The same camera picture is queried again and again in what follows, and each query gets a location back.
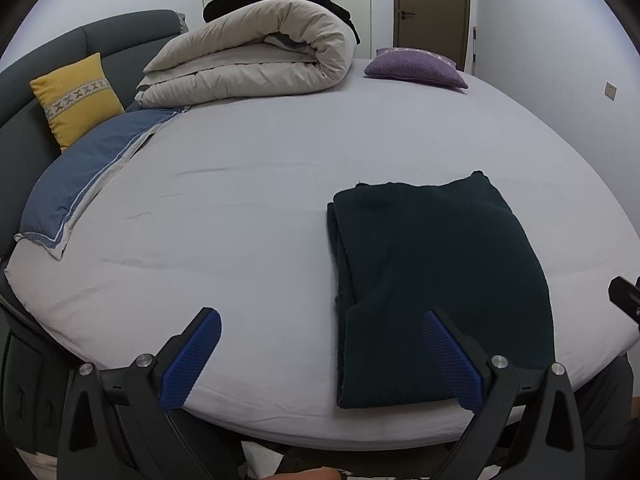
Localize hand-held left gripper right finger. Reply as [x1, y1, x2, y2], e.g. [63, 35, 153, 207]
[421, 309, 586, 480]

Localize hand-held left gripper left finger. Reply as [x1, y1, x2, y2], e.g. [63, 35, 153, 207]
[56, 306, 222, 480]

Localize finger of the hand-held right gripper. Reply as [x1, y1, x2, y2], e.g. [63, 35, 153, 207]
[608, 275, 640, 333]

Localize dark green sweater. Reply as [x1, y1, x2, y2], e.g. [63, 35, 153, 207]
[326, 170, 556, 409]

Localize person's grey trousers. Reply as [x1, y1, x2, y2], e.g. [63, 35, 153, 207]
[574, 354, 640, 453]

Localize bed with white sheet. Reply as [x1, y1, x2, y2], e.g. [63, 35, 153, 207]
[0, 57, 640, 466]

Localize blue pillow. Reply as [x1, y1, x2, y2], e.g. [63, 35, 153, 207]
[14, 107, 187, 261]

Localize yellow patterned pillow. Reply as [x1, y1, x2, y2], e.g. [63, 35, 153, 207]
[29, 52, 126, 154]

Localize purple cushion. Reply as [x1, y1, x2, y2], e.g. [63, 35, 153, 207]
[363, 47, 470, 90]

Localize beige folded duvet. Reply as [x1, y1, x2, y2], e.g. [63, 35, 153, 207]
[135, 0, 357, 109]

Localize grey upholstered headboard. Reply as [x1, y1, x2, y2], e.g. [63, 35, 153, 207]
[0, 9, 189, 261]

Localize brown wooden door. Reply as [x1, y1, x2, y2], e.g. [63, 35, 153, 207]
[392, 0, 472, 62]

